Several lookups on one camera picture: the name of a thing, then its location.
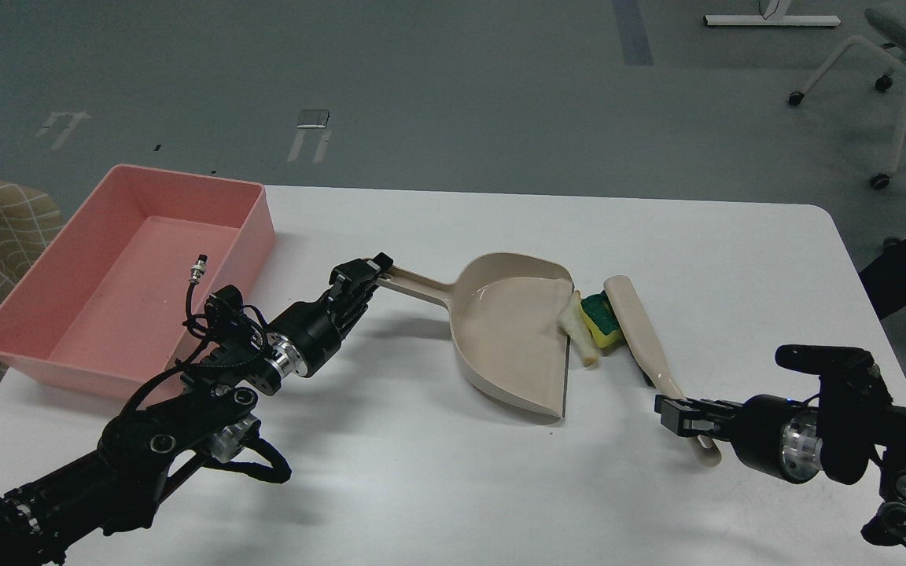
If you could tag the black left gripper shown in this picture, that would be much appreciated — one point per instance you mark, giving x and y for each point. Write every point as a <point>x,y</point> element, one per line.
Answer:
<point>317,329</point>

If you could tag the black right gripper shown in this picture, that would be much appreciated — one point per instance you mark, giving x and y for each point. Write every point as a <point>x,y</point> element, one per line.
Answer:
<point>769,434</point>

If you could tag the beige hand brush black bristles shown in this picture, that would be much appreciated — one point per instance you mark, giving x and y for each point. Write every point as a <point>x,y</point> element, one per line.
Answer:
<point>640,335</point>

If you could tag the yellow green sponge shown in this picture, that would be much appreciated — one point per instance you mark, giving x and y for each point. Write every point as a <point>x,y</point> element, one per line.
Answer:
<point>600,319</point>

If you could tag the beige plastic dustpan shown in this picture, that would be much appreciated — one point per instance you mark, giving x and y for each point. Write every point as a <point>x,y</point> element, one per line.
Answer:
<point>503,316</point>

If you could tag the white bread crust piece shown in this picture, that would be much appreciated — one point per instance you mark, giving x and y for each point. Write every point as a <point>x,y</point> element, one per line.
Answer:
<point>570,320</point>

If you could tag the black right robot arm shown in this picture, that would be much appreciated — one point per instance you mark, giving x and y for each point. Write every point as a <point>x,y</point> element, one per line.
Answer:
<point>855,423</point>

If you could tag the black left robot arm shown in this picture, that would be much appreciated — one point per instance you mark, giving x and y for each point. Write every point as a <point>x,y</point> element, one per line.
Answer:
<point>198,414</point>

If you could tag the pink plastic bin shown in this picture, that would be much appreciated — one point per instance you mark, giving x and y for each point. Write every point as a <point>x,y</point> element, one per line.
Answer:
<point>102,309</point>

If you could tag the grey metal floor plate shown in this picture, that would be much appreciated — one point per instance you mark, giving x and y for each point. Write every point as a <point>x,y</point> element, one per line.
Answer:
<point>313,118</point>

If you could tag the white table leg base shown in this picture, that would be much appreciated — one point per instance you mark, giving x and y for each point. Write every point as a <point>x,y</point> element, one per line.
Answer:
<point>775,14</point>

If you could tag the white office chair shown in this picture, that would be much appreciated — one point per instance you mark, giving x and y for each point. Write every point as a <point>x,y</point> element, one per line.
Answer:
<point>888,19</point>

